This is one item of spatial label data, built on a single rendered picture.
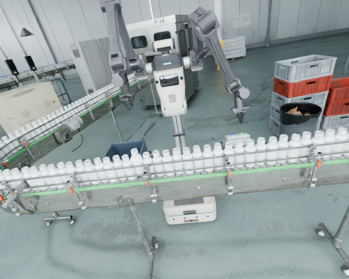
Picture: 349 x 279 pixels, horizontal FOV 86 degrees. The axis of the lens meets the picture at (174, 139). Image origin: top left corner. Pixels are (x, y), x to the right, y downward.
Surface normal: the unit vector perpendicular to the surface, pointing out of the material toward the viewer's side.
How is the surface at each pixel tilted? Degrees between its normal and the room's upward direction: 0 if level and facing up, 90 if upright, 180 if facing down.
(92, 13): 90
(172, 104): 90
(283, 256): 0
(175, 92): 90
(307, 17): 90
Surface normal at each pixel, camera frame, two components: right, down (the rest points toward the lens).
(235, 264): -0.16, -0.85
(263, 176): -0.02, 0.51
